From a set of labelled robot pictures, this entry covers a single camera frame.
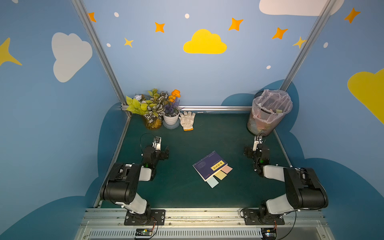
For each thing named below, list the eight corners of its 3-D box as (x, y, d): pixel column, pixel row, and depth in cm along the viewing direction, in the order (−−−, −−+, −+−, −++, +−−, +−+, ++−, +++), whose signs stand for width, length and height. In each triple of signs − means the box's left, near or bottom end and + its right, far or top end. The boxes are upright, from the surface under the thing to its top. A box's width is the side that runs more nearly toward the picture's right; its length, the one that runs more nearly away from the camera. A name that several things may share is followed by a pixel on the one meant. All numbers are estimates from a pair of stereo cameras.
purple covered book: (204, 181, 88) (205, 180, 87) (193, 166, 94) (193, 164, 93) (227, 165, 95) (227, 163, 93) (214, 151, 101) (215, 150, 100)
